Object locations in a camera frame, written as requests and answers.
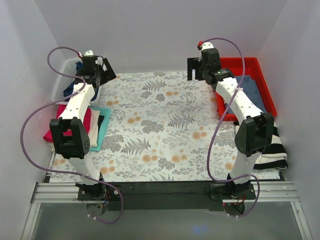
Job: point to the grey-blue folded t-shirt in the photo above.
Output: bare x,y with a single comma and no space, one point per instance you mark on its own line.
252,90

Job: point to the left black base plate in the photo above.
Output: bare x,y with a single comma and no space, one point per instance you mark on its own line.
98,192

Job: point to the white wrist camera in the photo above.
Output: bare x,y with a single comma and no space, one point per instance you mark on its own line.
86,54
204,46

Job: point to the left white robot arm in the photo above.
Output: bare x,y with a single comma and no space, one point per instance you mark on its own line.
75,152

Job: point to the navy blue mickey t-shirt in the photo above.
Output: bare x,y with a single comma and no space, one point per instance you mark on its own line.
69,90

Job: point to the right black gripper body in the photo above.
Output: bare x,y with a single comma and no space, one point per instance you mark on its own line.
192,69

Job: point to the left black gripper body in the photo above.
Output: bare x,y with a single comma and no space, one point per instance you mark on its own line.
106,72

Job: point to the aluminium mounting rail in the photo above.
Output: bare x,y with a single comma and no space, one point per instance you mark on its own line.
270,191

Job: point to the red plastic tray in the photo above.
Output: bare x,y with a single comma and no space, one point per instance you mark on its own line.
253,69

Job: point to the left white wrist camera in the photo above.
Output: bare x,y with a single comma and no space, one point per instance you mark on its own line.
86,54

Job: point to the magenta folded t-shirt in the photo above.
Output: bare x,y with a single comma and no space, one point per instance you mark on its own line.
61,129

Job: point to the teal folded t-shirt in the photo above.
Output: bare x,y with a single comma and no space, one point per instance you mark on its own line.
106,112

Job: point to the black white striped shirt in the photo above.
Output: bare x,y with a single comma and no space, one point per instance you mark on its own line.
274,156

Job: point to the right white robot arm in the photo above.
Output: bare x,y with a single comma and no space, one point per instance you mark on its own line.
255,127

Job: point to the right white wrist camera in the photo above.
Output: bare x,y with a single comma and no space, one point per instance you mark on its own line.
204,46

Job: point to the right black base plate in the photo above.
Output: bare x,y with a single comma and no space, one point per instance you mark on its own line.
232,191

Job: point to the floral patterned table mat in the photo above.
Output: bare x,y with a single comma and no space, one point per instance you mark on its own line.
163,127

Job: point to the white plastic basket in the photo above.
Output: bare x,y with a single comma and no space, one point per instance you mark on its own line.
70,68

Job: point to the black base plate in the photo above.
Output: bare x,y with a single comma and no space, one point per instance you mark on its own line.
232,191
98,192

